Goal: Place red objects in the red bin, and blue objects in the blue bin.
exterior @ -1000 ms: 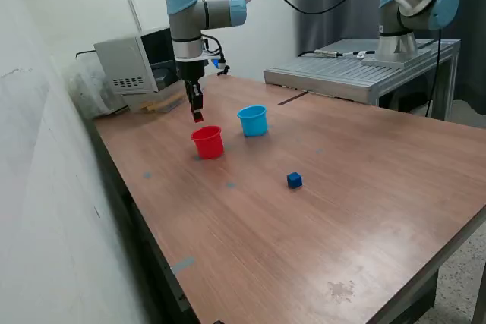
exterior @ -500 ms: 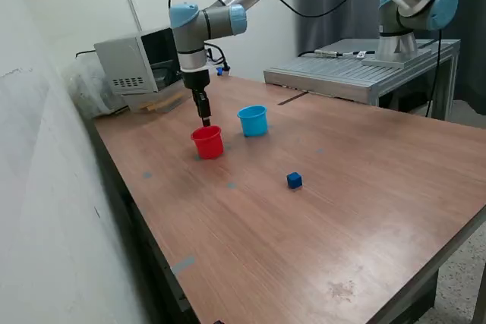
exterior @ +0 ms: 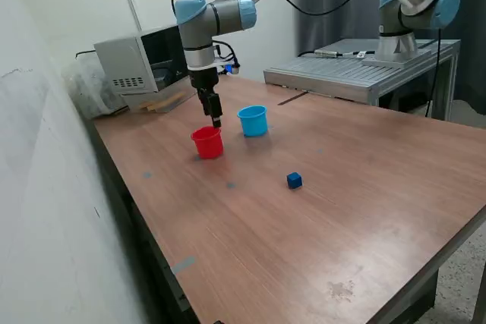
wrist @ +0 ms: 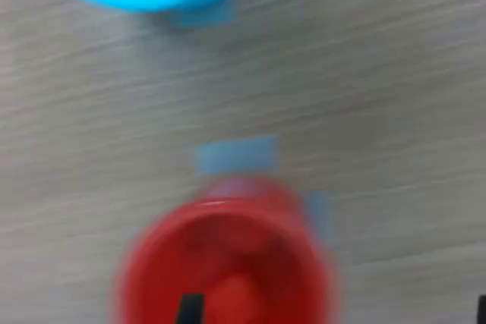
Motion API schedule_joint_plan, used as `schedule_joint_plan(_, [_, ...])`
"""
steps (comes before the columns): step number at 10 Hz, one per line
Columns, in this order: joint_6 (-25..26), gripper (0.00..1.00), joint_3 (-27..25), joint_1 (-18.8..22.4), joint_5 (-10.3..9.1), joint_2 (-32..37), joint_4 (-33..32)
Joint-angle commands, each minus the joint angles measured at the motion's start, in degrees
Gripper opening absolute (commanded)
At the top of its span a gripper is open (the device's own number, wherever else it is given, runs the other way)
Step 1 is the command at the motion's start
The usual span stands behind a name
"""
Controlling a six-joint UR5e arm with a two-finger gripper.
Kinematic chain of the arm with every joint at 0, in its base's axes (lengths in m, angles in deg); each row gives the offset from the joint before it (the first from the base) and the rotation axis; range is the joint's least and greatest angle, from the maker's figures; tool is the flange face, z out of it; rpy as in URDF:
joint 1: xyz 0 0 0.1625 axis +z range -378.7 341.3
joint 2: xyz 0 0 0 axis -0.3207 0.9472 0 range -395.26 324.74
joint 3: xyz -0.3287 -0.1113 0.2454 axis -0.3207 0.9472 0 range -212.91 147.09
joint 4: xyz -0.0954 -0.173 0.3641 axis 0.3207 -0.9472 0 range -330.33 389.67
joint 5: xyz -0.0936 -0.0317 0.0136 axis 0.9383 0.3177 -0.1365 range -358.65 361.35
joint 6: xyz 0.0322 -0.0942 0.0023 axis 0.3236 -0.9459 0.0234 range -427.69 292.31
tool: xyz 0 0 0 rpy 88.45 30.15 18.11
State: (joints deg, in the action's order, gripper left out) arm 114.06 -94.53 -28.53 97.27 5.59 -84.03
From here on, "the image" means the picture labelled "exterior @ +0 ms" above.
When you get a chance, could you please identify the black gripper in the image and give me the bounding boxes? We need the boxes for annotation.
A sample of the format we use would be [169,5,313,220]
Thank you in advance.
[188,67,223,129]

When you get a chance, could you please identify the blue cube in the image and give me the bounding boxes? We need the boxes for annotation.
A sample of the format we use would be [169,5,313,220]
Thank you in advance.
[286,172,304,190]

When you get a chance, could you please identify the red plastic bin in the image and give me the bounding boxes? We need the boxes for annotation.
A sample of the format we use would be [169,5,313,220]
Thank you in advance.
[191,125,225,160]

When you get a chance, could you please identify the blue plastic bin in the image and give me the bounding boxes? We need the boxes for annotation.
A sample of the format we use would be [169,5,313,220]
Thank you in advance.
[237,105,270,137]

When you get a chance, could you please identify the wooden sticks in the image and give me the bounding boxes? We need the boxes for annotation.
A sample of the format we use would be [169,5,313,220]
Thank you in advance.
[138,91,187,112]

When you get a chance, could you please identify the dark flat strip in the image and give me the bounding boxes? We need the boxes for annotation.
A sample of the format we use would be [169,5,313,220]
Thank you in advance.
[277,91,308,106]

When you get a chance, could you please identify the silver microwave oven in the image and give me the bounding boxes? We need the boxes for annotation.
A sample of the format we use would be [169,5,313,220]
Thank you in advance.
[93,24,191,96]

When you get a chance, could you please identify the thin white rod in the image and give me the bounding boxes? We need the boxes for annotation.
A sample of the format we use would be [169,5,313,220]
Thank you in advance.
[127,0,144,33]

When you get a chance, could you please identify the clear plastic bag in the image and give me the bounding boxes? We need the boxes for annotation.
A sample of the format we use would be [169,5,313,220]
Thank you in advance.
[62,52,130,120]

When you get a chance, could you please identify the aluminium profile robot stand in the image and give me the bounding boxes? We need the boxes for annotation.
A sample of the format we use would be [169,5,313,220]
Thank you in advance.
[264,38,461,122]

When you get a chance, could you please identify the grey tape strip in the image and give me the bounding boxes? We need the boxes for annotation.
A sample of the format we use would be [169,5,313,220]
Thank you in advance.
[170,256,197,275]

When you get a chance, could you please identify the aluminium mounting plate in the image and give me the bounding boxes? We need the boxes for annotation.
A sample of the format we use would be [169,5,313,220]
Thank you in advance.
[361,47,433,69]

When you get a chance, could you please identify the short black wrist cable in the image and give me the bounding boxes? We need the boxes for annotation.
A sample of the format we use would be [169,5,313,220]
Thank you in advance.
[212,39,238,67]

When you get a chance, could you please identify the black hanging cable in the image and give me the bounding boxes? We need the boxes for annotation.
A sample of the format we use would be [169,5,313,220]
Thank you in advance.
[424,27,443,118]

